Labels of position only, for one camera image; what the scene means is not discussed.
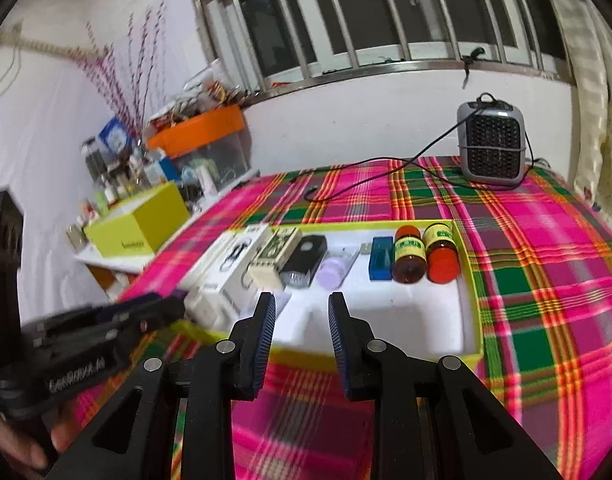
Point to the white side table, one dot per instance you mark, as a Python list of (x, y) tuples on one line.
[(116, 265)]

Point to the lime green tray box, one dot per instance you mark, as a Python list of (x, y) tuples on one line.
[(411, 320)]

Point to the clear blue USB device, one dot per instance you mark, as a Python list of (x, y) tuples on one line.
[(380, 260)]

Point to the blue tissue packet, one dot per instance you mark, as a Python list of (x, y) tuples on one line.
[(113, 135)]

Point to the beige box green label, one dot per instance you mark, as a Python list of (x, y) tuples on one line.
[(273, 255)]

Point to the pink plaid tablecloth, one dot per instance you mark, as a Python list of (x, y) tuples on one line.
[(536, 310)]

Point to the clear bin orange lid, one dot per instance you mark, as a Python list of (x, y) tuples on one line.
[(201, 127)]

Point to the white plastic bottle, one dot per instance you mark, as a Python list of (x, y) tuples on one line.
[(207, 182)]

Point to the cream heart print curtain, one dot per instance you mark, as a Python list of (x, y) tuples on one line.
[(601, 110)]

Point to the pile of packets and bags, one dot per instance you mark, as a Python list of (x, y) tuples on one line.
[(206, 95)]

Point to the pink dried flower branches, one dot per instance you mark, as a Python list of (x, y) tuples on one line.
[(136, 85)]

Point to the grey small space heater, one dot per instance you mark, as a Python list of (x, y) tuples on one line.
[(493, 140)]

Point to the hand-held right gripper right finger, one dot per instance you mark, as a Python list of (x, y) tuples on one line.
[(338, 345)]

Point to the white tube lilac cap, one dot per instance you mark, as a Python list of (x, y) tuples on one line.
[(333, 272)]

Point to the lime green lidded box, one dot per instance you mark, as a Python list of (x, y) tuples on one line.
[(136, 225)]

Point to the black sensor light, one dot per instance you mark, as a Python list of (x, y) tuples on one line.
[(306, 255)]

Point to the brown medicine bottle red cap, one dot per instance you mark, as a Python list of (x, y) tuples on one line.
[(408, 255), (442, 262)]

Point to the blue white carton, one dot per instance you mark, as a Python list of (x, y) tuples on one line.
[(162, 170)]

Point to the person's left hand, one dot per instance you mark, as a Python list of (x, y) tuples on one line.
[(16, 452)]

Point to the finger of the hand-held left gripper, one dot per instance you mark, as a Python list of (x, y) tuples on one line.
[(151, 312)]

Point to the white box carabiner print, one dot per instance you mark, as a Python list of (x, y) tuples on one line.
[(246, 245)]

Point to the window with metal bars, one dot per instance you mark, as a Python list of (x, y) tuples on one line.
[(366, 10)]

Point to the cluster of small jars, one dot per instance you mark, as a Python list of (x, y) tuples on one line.
[(111, 180)]

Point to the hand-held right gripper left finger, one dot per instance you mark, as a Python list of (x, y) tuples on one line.
[(263, 340)]

